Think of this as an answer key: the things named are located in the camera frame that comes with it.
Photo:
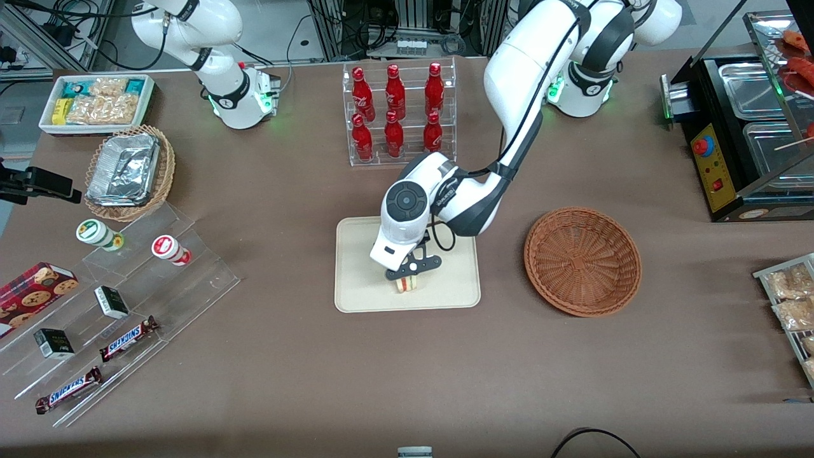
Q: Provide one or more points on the brown wicker basket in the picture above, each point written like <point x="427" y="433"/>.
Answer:
<point x="582" y="261"/>

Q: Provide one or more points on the white rectangular snack bin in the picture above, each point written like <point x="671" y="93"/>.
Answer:
<point x="147" y="102"/>

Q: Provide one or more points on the aluminium frame rack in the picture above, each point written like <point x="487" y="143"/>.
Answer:
<point x="57" y="32"/>

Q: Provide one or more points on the red-capped drink bottle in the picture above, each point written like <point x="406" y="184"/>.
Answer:
<point x="168" y="248"/>

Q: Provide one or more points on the clear acrylic bottle rack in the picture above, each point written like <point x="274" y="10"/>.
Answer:
<point x="445" y="127"/>

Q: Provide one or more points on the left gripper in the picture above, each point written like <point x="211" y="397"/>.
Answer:
<point x="425" y="238"/>

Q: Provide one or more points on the red cola bottle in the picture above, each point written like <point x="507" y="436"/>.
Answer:
<point x="393" y="138"/>
<point x="434" y="89"/>
<point x="395" y="92"/>
<point x="432" y="137"/>
<point x="362" y="141"/>
<point x="362" y="95"/>

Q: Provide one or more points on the green-capped drink bottle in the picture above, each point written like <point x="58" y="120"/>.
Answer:
<point x="95" y="233"/>

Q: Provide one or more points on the yellow snack pack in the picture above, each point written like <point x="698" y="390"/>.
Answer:
<point x="61" y="111"/>

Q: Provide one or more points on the Snickers chocolate bar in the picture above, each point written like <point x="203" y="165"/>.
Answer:
<point x="127" y="339"/>
<point x="67" y="390"/>

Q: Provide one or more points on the clear acrylic stepped shelf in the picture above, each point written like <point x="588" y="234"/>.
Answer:
<point x="191" y="280"/>

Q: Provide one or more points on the beige plastic tray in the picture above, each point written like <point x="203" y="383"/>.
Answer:
<point x="362" y="286"/>

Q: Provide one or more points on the light wicker basket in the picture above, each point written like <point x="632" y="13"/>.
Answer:
<point x="166" y="172"/>

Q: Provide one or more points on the teal snack pack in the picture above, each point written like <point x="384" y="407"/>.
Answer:
<point x="73" y="88"/>
<point x="135" y="86"/>

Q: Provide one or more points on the grey device at table edge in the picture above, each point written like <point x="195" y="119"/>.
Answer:
<point x="414" y="452"/>

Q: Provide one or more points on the red sausages on rack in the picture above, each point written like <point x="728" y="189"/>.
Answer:
<point x="801" y="67"/>

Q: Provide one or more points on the aluminium foil container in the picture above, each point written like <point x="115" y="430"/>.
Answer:
<point x="124" y="170"/>

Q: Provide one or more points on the red round push button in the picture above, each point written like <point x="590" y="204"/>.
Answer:
<point x="703" y="147"/>

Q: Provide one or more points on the steel pan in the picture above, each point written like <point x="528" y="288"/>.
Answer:
<point x="750" y="89"/>
<point x="772" y="149"/>

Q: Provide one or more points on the small dark green box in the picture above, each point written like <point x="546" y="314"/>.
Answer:
<point x="54" y="343"/>
<point x="111" y="302"/>

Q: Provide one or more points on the white power strip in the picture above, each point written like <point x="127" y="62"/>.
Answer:
<point x="411" y="46"/>

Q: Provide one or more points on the small clear bag of crackers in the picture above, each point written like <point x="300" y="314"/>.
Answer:
<point x="108" y="86"/>

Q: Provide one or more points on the black food warmer machine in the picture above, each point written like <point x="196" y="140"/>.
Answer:
<point x="715" y="108"/>

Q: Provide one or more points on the clear bag of fried snacks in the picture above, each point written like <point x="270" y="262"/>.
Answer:
<point x="795" y="313"/>
<point x="809" y="345"/>
<point x="792" y="282"/>
<point x="810" y="367"/>

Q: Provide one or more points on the red cookie box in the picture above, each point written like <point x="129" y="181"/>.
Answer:
<point x="32" y="296"/>

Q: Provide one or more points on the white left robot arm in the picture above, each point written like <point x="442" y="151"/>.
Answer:
<point x="528" y="57"/>

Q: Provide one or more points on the triangular sandwich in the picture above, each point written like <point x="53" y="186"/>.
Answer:
<point x="407" y="284"/>

